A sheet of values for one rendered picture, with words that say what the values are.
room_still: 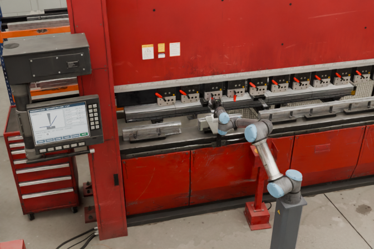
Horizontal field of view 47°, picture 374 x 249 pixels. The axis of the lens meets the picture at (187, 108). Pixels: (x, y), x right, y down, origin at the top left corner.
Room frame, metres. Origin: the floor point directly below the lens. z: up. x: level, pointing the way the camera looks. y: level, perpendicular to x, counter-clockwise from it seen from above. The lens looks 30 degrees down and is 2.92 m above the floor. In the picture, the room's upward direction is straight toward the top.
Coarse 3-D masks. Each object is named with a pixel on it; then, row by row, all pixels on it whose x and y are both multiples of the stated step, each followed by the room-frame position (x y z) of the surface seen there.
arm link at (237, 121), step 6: (234, 120) 2.93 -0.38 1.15; (240, 120) 2.88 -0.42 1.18; (246, 120) 2.83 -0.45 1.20; (252, 120) 2.79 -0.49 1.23; (258, 120) 2.73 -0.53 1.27; (264, 120) 2.65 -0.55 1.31; (234, 126) 2.91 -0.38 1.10; (240, 126) 2.86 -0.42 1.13; (246, 126) 2.80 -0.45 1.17; (270, 126) 2.61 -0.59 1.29; (270, 132) 2.61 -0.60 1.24
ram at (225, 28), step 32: (128, 0) 3.06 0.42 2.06; (160, 0) 3.11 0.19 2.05; (192, 0) 3.17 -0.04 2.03; (224, 0) 3.23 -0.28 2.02; (256, 0) 3.29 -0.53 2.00; (288, 0) 3.35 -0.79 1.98; (320, 0) 3.41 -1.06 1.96; (352, 0) 3.48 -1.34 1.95; (128, 32) 3.05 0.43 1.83; (160, 32) 3.11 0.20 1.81; (192, 32) 3.17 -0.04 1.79; (224, 32) 3.23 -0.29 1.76; (256, 32) 3.29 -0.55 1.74; (288, 32) 3.36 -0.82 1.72; (320, 32) 3.43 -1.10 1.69; (352, 32) 3.50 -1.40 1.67; (128, 64) 3.05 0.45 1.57; (160, 64) 3.11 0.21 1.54; (192, 64) 3.17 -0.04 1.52; (224, 64) 3.23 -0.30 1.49; (256, 64) 3.30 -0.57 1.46; (288, 64) 3.37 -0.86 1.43; (352, 64) 3.51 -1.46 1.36
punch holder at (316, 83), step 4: (312, 72) 3.48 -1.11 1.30; (316, 72) 3.43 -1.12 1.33; (320, 72) 3.44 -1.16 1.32; (324, 72) 3.45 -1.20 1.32; (328, 72) 3.46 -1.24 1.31; (312, 76) 3.47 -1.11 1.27; (320, 76) 3.44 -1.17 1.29; (324, 76) 3.45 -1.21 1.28; (328, 76) 3.46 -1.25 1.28; (312, 80) 3.47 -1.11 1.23; (316, 80) 3.43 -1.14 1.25; (324, 80) 3.45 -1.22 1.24; (328, 80) 3.46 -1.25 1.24; (312, 84) 3.46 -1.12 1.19; (316, 84) 3.43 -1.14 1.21; (320, 84) 3.44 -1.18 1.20; (324, 84) 3.45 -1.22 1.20; (328, 84) 3.46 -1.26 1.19
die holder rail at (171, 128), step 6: (138, 126) 3.12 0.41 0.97; (144, 126) 3.12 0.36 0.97; (150, 126) 3.12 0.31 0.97; (156, 126) 3.12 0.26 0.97; (162, 126) 3.12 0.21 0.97; (168, 126) 3.13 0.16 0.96; (174, 126) 3.15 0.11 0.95; (126, 132) 3.05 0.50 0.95; (132, 132) 3.06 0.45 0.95; (138, 132) 3.07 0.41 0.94; (144, 132) 3.08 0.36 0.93; (150, 132) 3.09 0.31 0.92; (156, 132) 3.11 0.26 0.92; (162, 132) 3.12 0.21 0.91; (168, 132) 3.13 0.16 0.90; (174, 132) 3.15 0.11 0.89; (180, 132) 3.15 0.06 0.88; (126, 138) 3.05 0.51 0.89
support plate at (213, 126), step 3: (207, 117) 3.21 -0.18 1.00; (210, 117) 3.21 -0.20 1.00; (207, 120) 3.17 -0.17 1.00; (210, 120) 3.17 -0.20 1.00; (210, 123) 3.11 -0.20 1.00; (213, 123) 3.11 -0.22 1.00; (216, 123) 3.11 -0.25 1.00; (210, 126) 3.07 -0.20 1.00; (213, 126) 3.07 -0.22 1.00; (216, 126) 3.07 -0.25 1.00; (213, 129) 3.03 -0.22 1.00; (216, 129) 3.03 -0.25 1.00; (231, 129) 3.03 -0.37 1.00; (213, 132) 2.98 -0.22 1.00; (216, 132) 2.98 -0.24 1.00
